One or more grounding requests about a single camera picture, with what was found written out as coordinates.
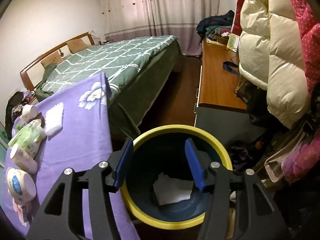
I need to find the white tissue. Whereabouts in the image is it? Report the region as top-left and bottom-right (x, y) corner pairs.
(153, 173), (194, 205)

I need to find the yellow rim trash bin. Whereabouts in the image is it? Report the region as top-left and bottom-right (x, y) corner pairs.
(121, 125), (232, 230)

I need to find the purple floral tablecloth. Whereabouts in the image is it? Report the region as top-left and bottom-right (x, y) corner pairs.
(0, 72), (141, 240)

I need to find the white folded napkin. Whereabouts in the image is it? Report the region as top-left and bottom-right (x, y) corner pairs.
(44, 102), (64, 137)

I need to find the white paper cup blue print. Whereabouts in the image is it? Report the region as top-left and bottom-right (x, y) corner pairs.
(6, 167), (37, 206)

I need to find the green tissue pack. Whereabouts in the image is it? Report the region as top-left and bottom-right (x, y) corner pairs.
(8, 119), (46, 158)

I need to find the small white cup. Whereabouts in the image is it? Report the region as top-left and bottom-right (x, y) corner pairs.
(21, 105), (39, 122)

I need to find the wooden desk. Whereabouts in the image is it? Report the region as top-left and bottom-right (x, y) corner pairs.
(194, 40), (246, 123)

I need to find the green plaid bed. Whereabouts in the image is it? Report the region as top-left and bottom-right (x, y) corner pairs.
(35, 35), (181, 139)

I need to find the black jacket on nightstand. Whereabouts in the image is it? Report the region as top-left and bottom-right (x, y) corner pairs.
(5, 91), (25, 140)

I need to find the wooden headboard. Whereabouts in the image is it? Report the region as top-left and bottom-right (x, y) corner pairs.
(20, 32), (95, 91)

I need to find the brown pillow left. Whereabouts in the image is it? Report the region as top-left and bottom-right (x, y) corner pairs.
(41, 53), (64, 68)

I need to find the brown pillow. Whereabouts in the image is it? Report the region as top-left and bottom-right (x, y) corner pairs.
(41, 53), (64, 68)
(66, 38), (89, 54)

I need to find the cream puffer jacket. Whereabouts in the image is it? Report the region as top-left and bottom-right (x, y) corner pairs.
(238, 0), (310, 128)

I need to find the brown pillow right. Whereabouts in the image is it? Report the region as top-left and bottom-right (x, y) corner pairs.
(66, 38), (89, 54)

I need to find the pile of clothes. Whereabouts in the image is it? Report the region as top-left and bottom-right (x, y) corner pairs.
(196, 10), (235, 41)

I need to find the pink white curtain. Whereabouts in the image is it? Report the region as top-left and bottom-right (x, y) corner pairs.
(101, 0), (219, 56)

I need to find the pink dotted jacket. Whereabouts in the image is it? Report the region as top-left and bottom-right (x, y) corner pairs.
(290, 0), (320, 93)

